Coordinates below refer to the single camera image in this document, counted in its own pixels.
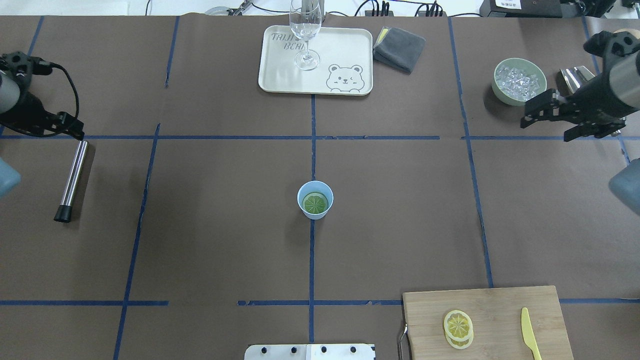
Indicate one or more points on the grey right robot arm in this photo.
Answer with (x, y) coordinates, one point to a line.
(625, 83)

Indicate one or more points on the lemon slice on board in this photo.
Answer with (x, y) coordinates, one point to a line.
(458, 329)

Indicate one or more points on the lemon slice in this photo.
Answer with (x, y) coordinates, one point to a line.
(315, 203)
(458, 329)

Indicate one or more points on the steel ice scoop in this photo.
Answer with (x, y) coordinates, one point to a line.
(575, 77)

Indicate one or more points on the green bowl of ice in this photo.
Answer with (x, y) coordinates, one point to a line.
(517, 80)

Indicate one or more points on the yellow plastic knife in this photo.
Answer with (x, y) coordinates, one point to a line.
(528, 334)

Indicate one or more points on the cream bear serving tray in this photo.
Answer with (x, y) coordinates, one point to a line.
(339, 62)

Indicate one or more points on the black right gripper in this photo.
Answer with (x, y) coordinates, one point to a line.
(594, 99)

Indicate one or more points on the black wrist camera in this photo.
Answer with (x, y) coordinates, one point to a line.
(612, 47)
(20, 64)

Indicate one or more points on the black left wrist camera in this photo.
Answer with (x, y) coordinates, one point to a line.
(20, 64)

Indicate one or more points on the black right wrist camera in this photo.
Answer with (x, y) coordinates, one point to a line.
(612, 47)

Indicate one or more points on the folded grey cloth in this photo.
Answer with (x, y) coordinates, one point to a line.
(398, 48)

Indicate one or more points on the black power strip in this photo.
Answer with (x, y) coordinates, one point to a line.
(379, 9)

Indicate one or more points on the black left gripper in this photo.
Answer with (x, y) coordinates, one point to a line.
(24, 111)

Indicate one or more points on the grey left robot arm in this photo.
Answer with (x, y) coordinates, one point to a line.
(11, 92)

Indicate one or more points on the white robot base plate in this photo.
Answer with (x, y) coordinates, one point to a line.
(331, 351)

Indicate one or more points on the wooden cutting board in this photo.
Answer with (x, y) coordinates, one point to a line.
(495, 314)

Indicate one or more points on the black box with label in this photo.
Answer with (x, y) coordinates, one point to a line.
(521, 9)

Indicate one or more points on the light blue plastic cup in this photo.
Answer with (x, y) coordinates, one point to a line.
(312, 186)

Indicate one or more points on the clear wine glass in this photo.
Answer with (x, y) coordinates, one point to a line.
(305, 21)

